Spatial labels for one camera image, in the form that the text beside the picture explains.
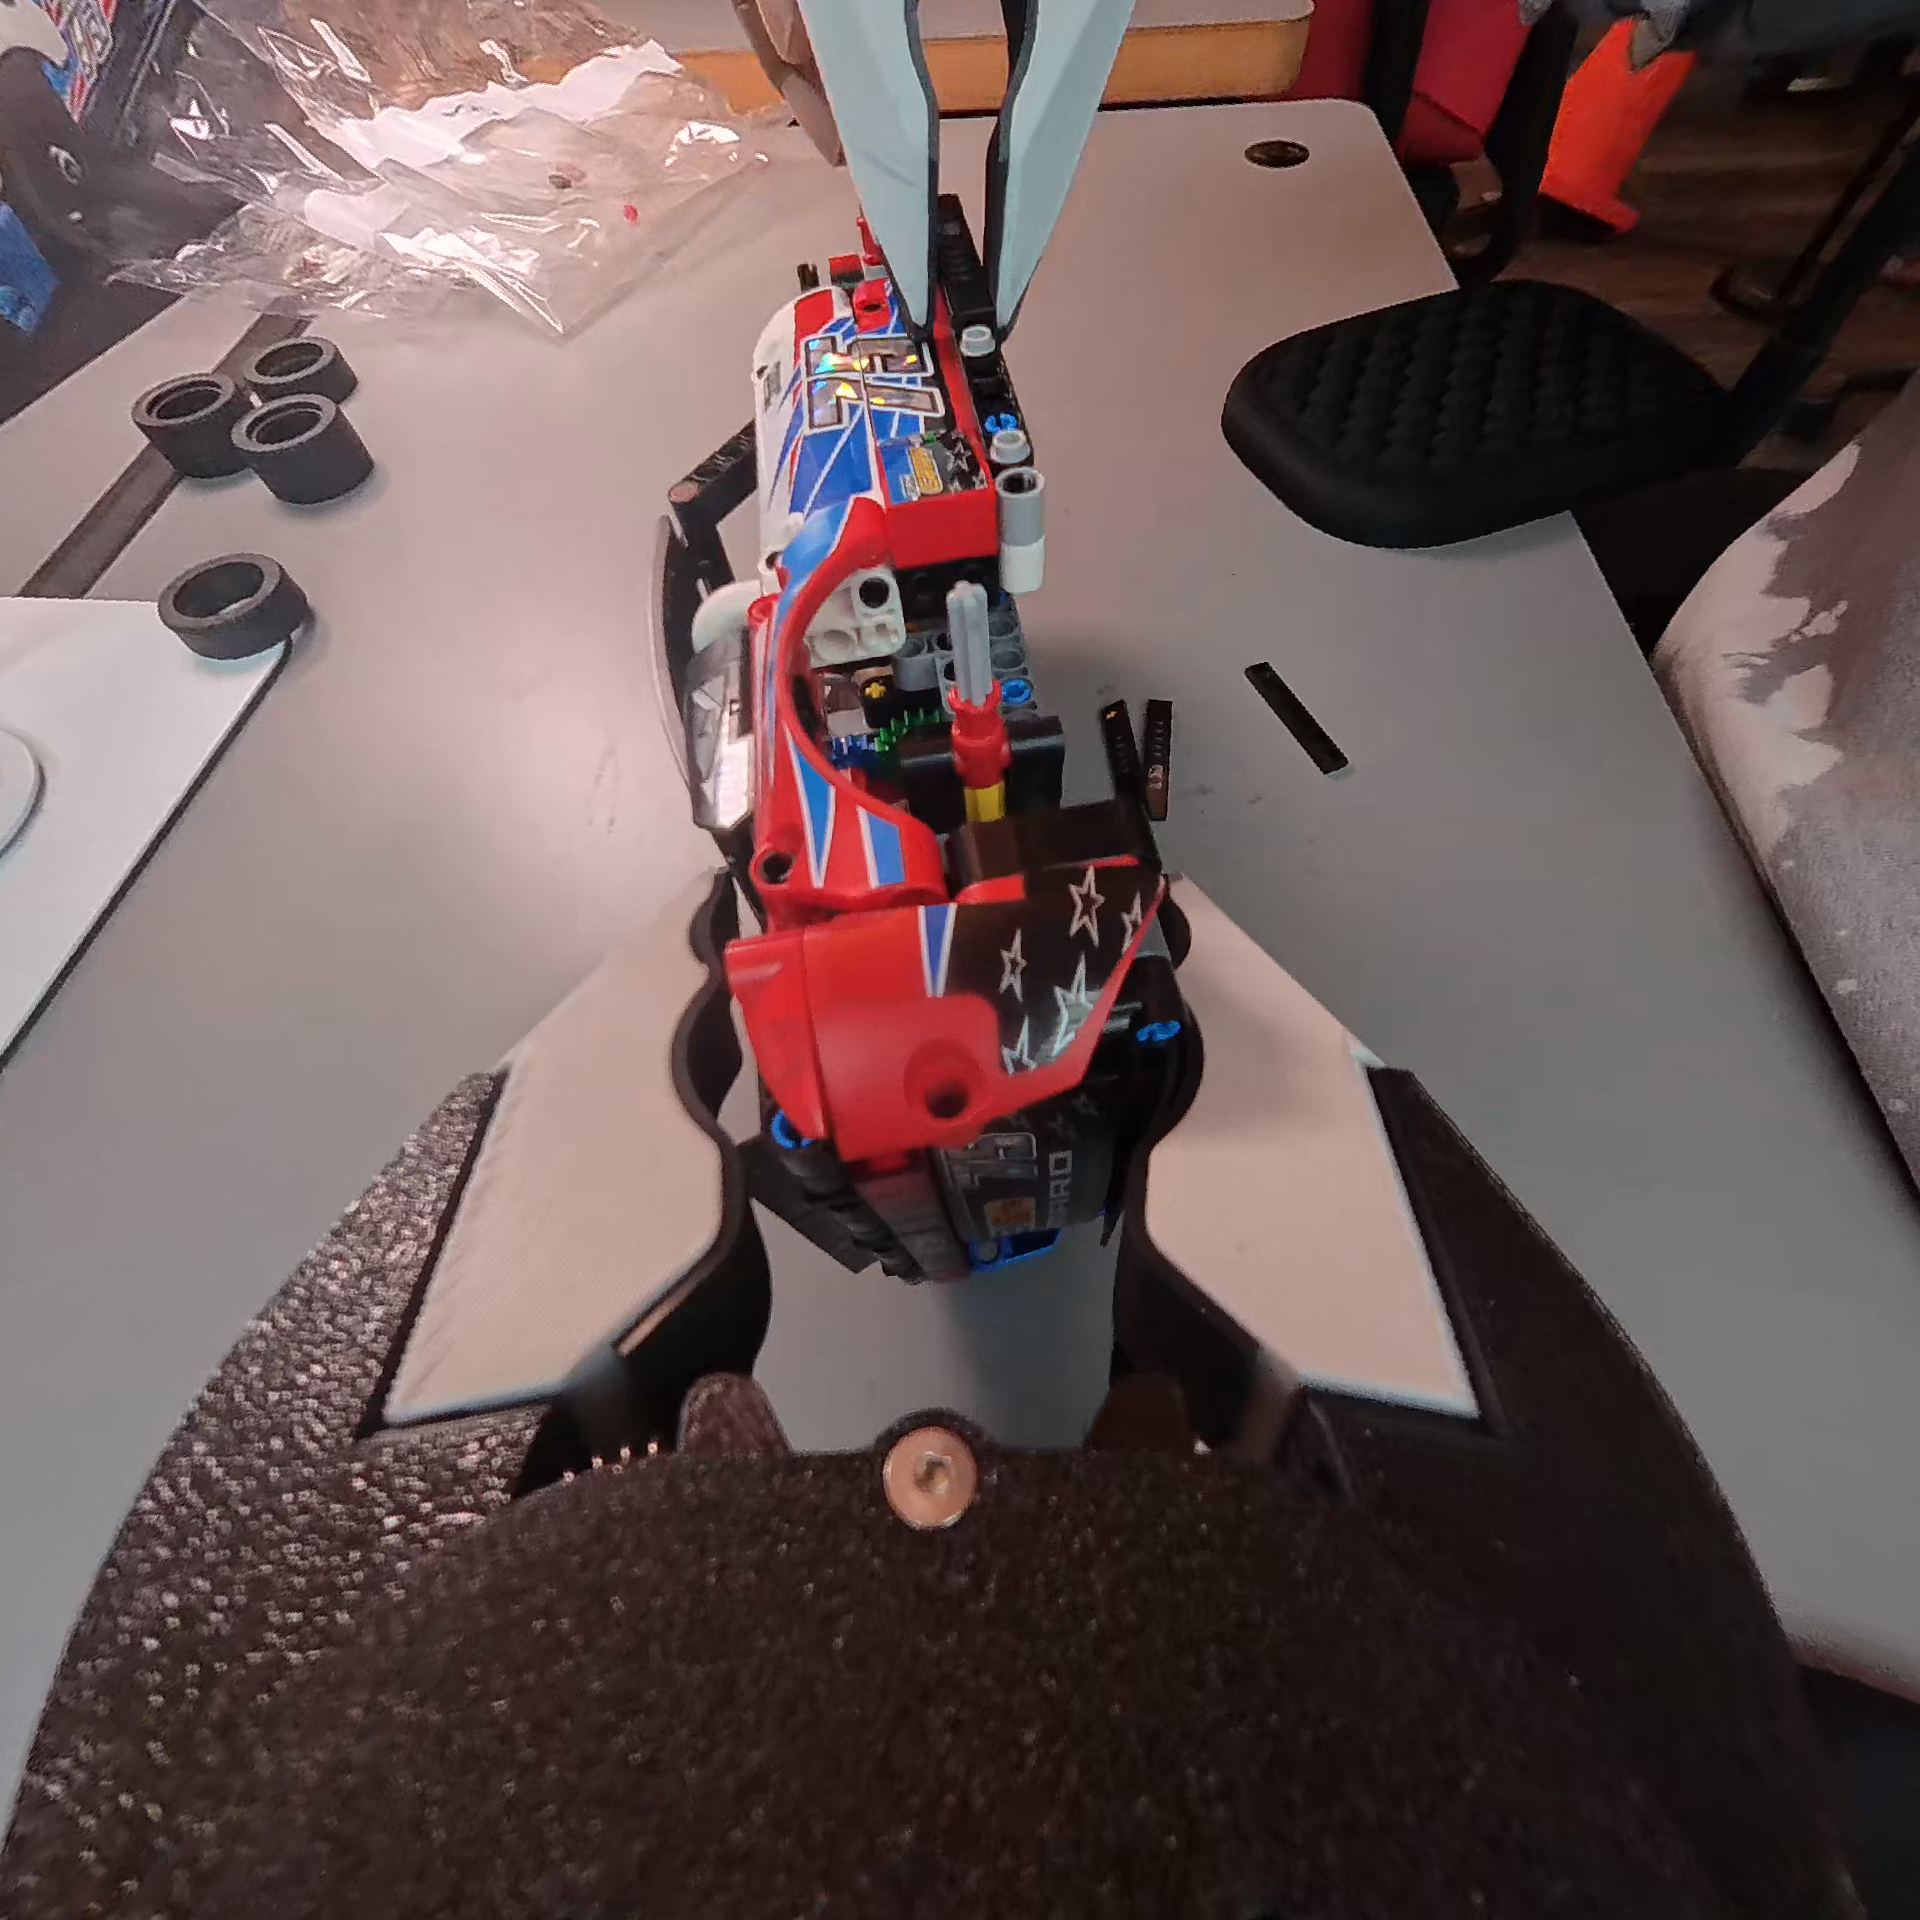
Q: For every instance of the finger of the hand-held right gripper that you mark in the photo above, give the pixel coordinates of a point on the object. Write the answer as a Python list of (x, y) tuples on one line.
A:
[(1058, 119), (878, 135)]

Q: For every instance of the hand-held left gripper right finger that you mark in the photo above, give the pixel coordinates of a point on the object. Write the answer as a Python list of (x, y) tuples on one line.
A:
[(1318, 1200)]

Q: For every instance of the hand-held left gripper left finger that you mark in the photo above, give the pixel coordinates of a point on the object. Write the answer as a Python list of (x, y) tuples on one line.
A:
[(556, 1200)]

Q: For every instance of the red brick toy car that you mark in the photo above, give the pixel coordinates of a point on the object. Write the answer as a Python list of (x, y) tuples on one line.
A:
[(884, 1020)]

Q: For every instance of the grey desk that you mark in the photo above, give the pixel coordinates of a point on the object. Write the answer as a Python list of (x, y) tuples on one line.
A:
[(1500, 932)]

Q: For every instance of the wooden edged table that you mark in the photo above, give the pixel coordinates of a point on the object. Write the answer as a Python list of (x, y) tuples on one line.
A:
[(1201, 54)]

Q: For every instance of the red object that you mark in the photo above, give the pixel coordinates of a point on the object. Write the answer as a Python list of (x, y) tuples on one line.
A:
[(1464, 68)]

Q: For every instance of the clear plastic bag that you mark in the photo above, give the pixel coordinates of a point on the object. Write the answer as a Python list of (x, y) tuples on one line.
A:
[(450, 166)]

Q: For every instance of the orange cone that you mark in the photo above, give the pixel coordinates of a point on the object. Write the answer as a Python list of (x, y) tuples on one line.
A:
[(1617, 119)]

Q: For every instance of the white flat board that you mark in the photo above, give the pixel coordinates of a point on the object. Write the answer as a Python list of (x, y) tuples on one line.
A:
[(106, 780)]

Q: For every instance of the black toy tire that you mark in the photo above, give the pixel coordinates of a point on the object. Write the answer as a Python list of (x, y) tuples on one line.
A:
[(188, 429), (300, 452), (300, 369), (233, 608)]

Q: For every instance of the dark printed toy box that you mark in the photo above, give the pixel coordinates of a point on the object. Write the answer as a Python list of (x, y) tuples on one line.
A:
[(89, 150)]

